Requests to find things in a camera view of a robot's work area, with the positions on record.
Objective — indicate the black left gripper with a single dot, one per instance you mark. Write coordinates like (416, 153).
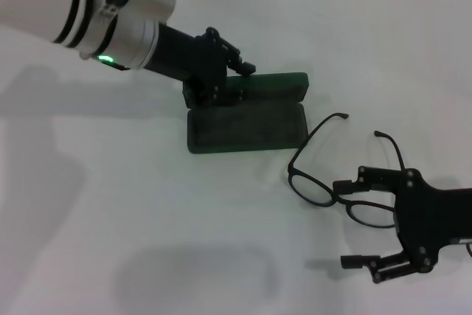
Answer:
(184, 57)

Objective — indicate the green glasses case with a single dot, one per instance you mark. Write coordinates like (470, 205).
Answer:
(243, 130)

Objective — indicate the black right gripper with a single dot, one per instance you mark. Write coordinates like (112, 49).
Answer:
(431, 219)

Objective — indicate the black glasses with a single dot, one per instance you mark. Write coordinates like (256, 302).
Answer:
(309, 189)

